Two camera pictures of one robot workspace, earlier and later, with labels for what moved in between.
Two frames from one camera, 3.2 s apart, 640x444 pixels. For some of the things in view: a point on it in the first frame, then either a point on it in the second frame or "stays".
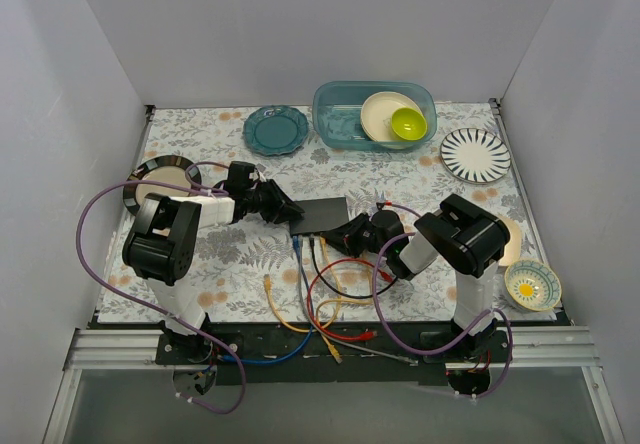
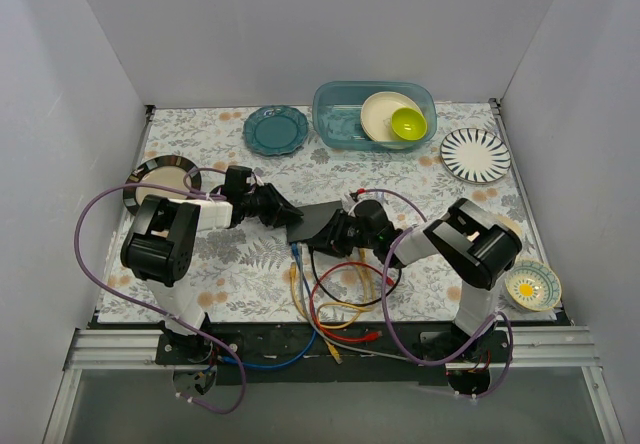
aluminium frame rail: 132,350 stays
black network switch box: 320,215 stays
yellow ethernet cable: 328,262 to 365,273
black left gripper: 273,202 stays
